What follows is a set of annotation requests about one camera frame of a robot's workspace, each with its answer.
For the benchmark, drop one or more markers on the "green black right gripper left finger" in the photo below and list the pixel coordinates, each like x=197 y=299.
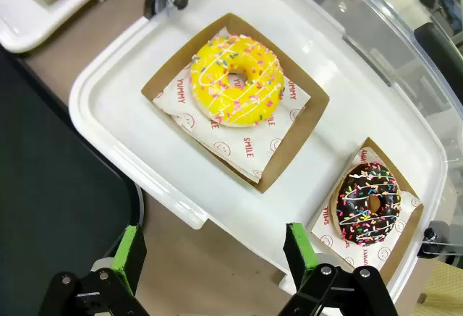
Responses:
x=126 y=254

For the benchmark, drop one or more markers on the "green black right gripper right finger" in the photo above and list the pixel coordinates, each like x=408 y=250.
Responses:
x=297 y=251

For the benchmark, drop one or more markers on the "white printed paper liner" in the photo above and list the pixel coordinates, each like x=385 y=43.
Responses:
x=383 y=254
x=238 y=149

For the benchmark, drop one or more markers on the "yellow sprinkled donut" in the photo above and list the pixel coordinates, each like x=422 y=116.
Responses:
x=217 y=95

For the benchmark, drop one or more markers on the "chocolate donut with rainbow sprinkles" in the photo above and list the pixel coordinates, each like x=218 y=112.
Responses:
x=352 y=218

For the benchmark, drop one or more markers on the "black serving tray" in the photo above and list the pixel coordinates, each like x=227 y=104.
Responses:
x=54 y=186

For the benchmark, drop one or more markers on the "white display case base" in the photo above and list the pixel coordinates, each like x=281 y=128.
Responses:
x=36 y=23
x=115 y=113

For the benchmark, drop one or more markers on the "pale yellow textured pad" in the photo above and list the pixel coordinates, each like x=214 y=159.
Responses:
x=445 y=290

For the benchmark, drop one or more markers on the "clear display case lid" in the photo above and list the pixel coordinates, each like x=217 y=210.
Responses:
x=398 y=59

